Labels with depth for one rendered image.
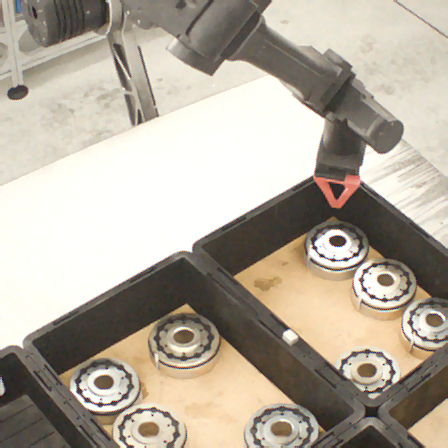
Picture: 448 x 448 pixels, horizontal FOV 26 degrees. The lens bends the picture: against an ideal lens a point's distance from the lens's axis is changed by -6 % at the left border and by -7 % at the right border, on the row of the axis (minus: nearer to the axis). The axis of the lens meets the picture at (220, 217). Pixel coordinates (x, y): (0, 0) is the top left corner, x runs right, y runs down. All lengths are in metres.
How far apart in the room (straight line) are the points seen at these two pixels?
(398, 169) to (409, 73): 1.53
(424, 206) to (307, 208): 0.36
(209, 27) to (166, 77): 2.45
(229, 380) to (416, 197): 0.65
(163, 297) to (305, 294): 0.22
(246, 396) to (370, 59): 2.26
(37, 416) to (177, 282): 0.30
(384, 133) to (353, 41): 2.29
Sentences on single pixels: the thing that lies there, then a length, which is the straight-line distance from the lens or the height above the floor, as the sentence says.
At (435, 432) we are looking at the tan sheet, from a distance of 1.41.
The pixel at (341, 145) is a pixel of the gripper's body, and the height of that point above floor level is 1.08.
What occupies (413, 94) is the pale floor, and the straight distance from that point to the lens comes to 3.39.
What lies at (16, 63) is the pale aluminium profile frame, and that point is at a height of 0.14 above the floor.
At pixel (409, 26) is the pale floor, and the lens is 3.76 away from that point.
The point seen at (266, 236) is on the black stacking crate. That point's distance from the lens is 1.58.
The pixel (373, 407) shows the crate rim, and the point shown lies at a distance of 1.30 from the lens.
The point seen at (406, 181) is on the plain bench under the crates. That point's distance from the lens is 1.96.
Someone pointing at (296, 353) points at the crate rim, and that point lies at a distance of 1.35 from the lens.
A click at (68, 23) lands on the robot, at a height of 0.88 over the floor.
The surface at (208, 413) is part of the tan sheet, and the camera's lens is 1.41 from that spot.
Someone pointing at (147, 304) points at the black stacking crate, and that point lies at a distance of 1.49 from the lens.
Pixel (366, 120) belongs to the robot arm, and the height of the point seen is 1.17.
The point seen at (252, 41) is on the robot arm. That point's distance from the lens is 1.03.
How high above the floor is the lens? 1.98
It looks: 44 degrees down
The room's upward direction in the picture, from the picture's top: 2 degrees counter-clockwise
